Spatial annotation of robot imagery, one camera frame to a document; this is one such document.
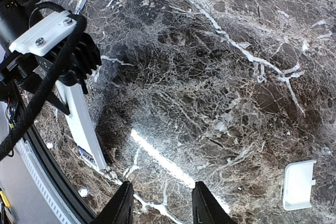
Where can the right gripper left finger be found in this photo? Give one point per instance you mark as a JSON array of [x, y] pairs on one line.
[[119, 209]]

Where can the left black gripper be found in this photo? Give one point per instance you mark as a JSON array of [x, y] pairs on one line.
[[19, 69]]

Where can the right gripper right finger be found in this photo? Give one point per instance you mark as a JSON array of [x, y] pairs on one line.
[[206, 209]]

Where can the white remote control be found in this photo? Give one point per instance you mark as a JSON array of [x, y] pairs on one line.
[[81, 126]]

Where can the white battery cover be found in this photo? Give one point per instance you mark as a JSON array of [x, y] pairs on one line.
[[298, 182]]

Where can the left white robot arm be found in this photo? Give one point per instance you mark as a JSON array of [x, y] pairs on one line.
[[15, 20]]

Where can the clear test screwdriver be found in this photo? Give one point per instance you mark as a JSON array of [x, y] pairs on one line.
[[79, 6]]

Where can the white slotted cable duct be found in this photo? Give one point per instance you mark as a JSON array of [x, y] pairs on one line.
[[51, 197]]

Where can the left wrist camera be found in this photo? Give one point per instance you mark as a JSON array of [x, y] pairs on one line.
[[48, 37]]

